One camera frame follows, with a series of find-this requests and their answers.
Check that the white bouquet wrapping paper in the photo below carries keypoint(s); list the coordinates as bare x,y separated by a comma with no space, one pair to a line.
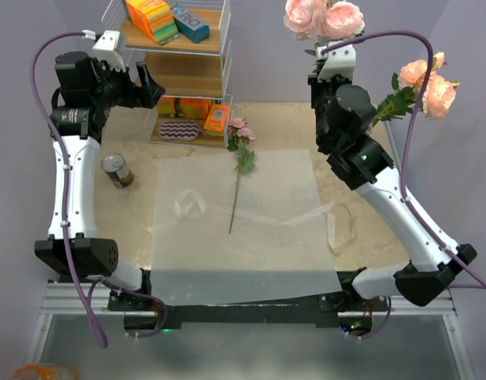
200,263

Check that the orange sponge pack top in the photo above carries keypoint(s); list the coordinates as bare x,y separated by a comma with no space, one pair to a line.
154,18

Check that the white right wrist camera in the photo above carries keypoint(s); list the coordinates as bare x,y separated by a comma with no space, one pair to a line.
341,61

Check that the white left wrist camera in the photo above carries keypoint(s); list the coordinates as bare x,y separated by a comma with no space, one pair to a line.
109,47

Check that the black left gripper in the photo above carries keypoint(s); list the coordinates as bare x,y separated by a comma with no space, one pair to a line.
146,96

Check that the pink rose bunch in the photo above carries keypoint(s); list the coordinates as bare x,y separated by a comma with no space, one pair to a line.
240,141

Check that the brown tin can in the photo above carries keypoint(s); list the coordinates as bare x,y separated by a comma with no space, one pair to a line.
117,169

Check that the purple wavy scrub pad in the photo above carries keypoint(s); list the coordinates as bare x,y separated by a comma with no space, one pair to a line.
180,130

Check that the pink rose stem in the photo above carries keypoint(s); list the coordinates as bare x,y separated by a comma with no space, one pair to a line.
436,101
329,21

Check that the orange sponge box middle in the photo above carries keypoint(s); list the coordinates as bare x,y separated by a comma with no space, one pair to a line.
195,108

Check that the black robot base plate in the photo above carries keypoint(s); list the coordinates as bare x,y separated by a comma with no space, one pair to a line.
343,309

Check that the orange sponge box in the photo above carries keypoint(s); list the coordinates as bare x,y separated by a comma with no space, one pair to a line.
215,122
195,108
167,107

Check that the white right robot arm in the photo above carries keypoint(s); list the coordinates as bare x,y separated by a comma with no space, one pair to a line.
368,170

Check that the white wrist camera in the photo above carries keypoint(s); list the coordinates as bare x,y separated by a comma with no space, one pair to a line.
109,47
341,61

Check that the orange plastic bottle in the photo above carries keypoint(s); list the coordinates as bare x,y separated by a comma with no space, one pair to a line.
46,371

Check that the orange sponge box left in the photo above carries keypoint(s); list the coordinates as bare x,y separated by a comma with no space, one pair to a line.
167,107

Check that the blue RIO box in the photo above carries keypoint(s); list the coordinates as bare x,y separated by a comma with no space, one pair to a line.
188,24

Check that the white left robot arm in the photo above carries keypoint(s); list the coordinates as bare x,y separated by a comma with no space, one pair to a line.
80,106

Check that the cream printed ribbon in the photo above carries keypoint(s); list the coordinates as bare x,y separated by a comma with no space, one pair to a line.
191,206

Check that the orange sponge box right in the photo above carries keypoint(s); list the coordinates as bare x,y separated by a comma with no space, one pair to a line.
215,122

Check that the white wire wooden shelf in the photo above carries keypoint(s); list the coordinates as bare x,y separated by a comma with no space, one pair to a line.
188,71

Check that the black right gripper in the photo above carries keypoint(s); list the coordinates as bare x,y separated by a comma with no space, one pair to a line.
317,85

